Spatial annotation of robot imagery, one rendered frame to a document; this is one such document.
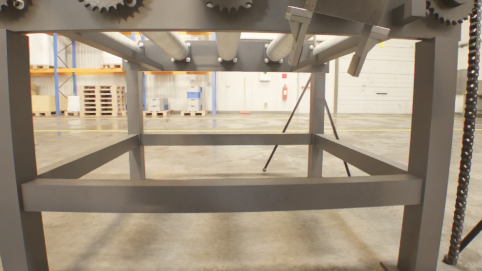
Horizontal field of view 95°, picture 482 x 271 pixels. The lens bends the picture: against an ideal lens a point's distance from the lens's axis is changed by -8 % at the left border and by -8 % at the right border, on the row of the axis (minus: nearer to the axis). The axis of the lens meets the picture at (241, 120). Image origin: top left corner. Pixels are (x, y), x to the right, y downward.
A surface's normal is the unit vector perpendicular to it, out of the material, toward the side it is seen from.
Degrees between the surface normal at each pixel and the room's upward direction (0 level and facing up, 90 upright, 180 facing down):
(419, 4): 90
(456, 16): 90
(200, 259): 0
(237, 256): 0
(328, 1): 114
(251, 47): 90
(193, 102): 90
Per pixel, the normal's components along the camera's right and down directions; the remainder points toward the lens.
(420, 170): -1.00, 0.00
